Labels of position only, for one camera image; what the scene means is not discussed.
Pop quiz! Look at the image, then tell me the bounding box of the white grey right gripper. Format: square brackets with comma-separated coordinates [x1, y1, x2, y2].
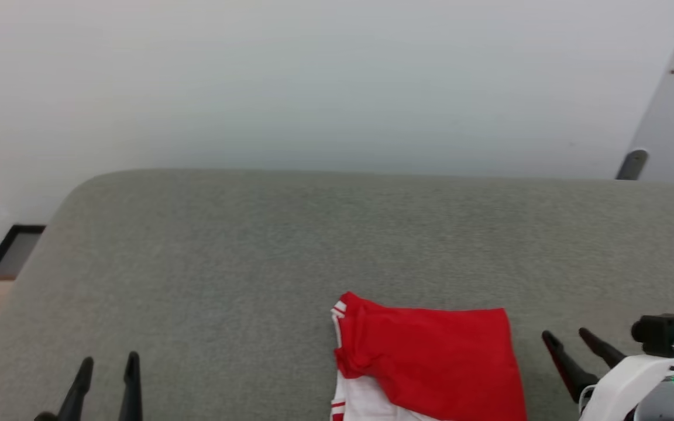
[541, 327, 674, 421]

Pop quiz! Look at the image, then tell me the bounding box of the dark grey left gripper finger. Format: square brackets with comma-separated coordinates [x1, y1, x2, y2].
[34, 356, 95, 421]
[118, 351, 143, 421]

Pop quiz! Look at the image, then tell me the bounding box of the red white striped garment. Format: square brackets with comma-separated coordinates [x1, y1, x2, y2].
[330, 291, 528, 421]

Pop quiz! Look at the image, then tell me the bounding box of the black framed floor panel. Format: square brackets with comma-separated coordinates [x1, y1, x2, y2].
[0, 224, 47, 277]

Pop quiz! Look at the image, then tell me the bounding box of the dark grey metal post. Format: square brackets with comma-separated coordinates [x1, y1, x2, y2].
[615, 149, 649, 181]

